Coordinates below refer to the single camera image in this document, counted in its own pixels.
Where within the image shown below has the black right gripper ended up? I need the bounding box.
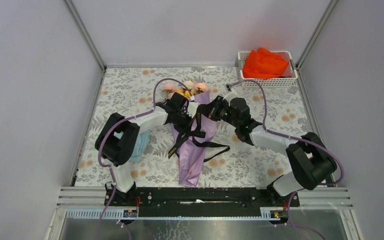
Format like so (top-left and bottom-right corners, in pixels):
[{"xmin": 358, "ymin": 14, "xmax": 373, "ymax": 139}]
[{"xmin": 197, "ymin": 95, "xmax": 239, "ymax": 128}]

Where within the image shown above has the light blue towel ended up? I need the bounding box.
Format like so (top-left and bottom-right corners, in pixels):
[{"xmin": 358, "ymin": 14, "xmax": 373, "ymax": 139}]
[{"xmin": 129, "ymin": 130, "xmax": 151, "ymax": 163}]

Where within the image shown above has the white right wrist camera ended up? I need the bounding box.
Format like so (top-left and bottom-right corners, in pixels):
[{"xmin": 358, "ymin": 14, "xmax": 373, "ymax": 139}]
[{"xmin": 224, "ymin": 84, "xmax": 238, "ymax": 103}]

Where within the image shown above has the white fake flower stem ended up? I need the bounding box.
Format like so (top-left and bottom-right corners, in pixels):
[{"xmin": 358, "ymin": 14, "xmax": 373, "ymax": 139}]
[{"xmin": 183, "ymin": 80, "xmax": 196, "ymax": 91}]

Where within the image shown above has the pink fake flower stem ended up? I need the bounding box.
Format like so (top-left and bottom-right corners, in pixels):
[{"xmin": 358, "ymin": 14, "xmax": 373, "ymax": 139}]
[
  {"xmin": 162, "ymin": 83, "xmax": 178, "ymax": 99},
  {"xmin": 194, "ymin": 82, "xmax": 209, "ymax": 94}
]

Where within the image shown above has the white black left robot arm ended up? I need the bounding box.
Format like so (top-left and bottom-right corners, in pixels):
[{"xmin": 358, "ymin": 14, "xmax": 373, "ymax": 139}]
[{"xmin": 95, "ymin": 93, "xmax": 200, "ymax": 206}]

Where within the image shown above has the orange cloth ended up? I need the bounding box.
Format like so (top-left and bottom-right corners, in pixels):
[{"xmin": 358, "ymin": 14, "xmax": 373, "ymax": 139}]
[{"xmin": 242, "ymin": 47, "xmax": 289, "ymax": 80}]

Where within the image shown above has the black printed ribbon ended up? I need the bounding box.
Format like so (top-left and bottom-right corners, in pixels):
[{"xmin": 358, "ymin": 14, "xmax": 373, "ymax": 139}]
[{"xmin": 168, "ymin": 112, "xmax": 231, "ymax": 163}]

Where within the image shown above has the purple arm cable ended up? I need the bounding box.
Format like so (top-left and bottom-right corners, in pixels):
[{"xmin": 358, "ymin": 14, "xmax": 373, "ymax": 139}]
[
  {"xmin": 226, "ymin": 78, "xmax": 346, "ymax": 240},
  {"xmin": 94, "ymin": 78, "xmax": 195, "ymax": 240}
]

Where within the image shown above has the white perforated plastic basket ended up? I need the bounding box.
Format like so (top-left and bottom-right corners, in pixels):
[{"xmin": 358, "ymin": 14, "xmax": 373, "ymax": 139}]
[{"xmin": 237, "ymin": 50, "xmax": 298, "ymax": 89}]

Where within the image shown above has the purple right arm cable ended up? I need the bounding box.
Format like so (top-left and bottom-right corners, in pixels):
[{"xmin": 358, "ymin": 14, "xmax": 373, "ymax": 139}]
[{"xmin": 226, "ymin": 78, "xmax": 346, "ymax": 240}]

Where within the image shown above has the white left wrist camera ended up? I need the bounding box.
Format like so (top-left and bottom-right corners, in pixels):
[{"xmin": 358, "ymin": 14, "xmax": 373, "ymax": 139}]
[{"xmin": 186, "ymin": 101, "xmax": 200, "ymax": 118}]

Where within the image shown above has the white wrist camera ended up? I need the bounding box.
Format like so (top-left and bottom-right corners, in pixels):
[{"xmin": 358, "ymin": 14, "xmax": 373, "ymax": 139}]
[
  {"xmin": 224, "ymin": 84, "xmax": 238, "ymax": 103},
  {"xmin": 186, "ymin": 101, "xmax": 200, "ymax": 118}
]

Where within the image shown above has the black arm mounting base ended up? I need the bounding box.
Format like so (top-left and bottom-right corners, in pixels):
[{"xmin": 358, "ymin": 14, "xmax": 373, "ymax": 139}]
[{"xmin": 104, "ymin": 186, "xmax": 300, "ymax": 218}]

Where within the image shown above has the pink purple wrapping paper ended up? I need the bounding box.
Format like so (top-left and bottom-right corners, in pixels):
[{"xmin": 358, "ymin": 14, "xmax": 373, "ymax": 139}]
[{"xmin": 170, "ymin": 91, "xmax": 217, "ymax": 188}]

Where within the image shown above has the floral patterned table mat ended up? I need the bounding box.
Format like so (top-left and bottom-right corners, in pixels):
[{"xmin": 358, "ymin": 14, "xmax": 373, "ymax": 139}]
[{"xmin": 75, "ymin": 67, "xmax": 313, "ymax": 188}]

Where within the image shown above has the yellow fake flower stem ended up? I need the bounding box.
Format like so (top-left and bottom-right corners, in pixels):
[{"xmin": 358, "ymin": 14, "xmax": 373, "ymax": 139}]
[{"xmin": 176, "ymin": 88, "xmax": 193, "ymax": 99}]

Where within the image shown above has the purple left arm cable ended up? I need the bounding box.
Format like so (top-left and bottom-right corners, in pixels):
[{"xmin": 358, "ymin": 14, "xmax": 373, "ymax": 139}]
[{"xmin": 94, "ymin": 78, "xmax": 195, "ymax": 240}]

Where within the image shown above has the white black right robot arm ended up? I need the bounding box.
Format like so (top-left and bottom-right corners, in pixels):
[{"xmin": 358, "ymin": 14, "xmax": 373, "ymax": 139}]
[{"xmin": 197, "ymin": 96, "xmax": 338, "ymax": 206}]

